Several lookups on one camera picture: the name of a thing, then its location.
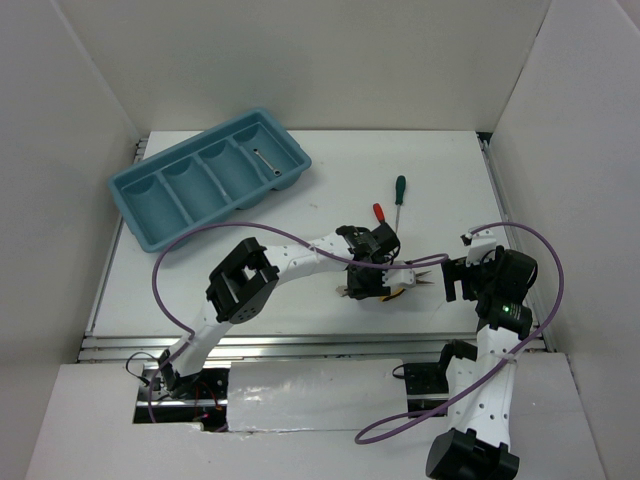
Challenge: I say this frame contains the small silver ratchet wrench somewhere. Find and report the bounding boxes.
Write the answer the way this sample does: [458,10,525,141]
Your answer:
[253,148,282,177]

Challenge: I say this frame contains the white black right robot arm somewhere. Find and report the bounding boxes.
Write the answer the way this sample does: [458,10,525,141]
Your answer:
[426,246,537,479]

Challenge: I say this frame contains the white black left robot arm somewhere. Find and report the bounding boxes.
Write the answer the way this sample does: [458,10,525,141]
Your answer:
[159,222,401,399]

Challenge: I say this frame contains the yellow black needle-nose pliers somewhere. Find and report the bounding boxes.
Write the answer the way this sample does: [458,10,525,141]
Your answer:
[380,269,433,302]

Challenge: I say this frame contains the white front cover board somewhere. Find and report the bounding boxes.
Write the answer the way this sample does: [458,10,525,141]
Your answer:
[226,359,407,432]

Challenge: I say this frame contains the teal compartment tray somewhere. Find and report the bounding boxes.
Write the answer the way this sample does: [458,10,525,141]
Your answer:
[108,108,311,253]

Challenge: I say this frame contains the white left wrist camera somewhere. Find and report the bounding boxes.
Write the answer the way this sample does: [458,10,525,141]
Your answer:
[382,269,416,293]

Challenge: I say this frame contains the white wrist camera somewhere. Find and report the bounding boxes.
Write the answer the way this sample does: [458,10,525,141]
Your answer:
[382,269,416,293]
[461,229,497,267]

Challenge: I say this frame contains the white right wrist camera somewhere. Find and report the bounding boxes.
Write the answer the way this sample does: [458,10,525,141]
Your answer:
[461,229,497,267]

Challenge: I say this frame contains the aluminium table frame rail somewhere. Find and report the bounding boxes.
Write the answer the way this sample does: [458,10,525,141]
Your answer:
[77,129,559,364]

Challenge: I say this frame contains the red handled screwdriver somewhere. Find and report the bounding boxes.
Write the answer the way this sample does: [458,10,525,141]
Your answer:
[372,203,396,233]

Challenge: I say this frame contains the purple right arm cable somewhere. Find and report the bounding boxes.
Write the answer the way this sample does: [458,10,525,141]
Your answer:
[353,221,565,446]

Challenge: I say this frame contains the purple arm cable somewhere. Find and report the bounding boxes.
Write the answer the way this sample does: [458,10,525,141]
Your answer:
[353,221,565,446]
[147,222,450,426]

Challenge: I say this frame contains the green handled screwdriver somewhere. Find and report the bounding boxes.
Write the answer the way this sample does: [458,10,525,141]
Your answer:
[394,175,407,231]

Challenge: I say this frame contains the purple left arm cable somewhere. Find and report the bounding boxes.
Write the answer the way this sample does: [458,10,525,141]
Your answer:
[147,222,450,426]

